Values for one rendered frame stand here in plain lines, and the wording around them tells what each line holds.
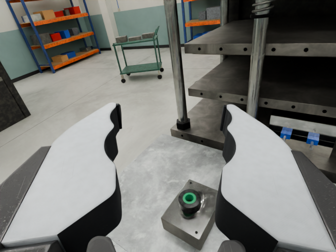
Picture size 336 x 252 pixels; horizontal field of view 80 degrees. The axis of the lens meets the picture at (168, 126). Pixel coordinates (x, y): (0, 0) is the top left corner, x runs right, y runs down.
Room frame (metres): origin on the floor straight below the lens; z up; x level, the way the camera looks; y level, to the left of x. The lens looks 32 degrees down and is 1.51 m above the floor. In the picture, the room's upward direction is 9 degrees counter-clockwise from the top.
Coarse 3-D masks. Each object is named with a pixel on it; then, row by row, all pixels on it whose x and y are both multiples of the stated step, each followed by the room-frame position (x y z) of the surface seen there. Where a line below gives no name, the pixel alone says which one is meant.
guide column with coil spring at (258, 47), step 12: (264, 0) 0.84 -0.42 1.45; (264, 12) 0.84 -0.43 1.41; (264, 24) 0.84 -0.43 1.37; (252, 36) 0.87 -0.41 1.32; (264, 36) 0.84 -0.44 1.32; (252, 48) 0.86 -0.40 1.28; (264, 48) 0.84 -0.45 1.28; (252, 60) 0.86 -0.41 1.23; (252, 72) 0.85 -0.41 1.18; (252, 84) 0.85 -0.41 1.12; (252, 96) 0.84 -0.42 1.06; (252, 108) 0.84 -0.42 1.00
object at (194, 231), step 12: (192, 180) 0.57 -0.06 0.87; (204, 192) 0.50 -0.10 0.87; (216, 192) 0.49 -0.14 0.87; (204, 204) 0.46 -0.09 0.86; (168, 216) 0.43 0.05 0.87; (180, 216) 0.42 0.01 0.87; (192, 216) 0.42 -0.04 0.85; (204, 216) 0.41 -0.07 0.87; (168, 228) 0.41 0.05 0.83; (180, 228) 0.38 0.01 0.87; (192, 228) 0.37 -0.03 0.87; (204, 228) 0.37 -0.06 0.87; (192, 240) 0.35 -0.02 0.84; (204, 240) 0.36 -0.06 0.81
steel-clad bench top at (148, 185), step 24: (168, 144) 0.92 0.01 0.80; (192, 144) 0.89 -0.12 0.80; (144, 168) 0.76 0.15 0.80; (168, 168) 0.73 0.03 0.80; (192, 168) 0.71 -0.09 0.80; (216, 168) 0.68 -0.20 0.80; (120, 192) 0.63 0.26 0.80; (144, 192) 0.61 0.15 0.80; (168, 192) 0.59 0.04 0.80; (144, 216) 0.49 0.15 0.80; (120, 240) 0.41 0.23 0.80; (144, 240) 0.40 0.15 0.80; (168, 240) 0.38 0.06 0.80; (216, 240) 0.36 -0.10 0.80
